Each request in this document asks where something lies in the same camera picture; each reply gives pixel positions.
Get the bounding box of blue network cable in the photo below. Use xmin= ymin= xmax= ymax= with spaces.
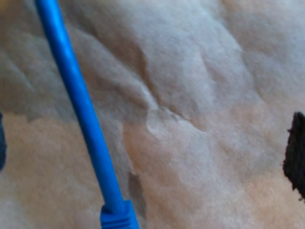
xmin=34 ymin=0 xmax=141 ymax=229

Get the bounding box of brown paper mailer envelope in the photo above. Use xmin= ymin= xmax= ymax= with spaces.
xmin=0 ymin=0 xmax=305 ymax=229

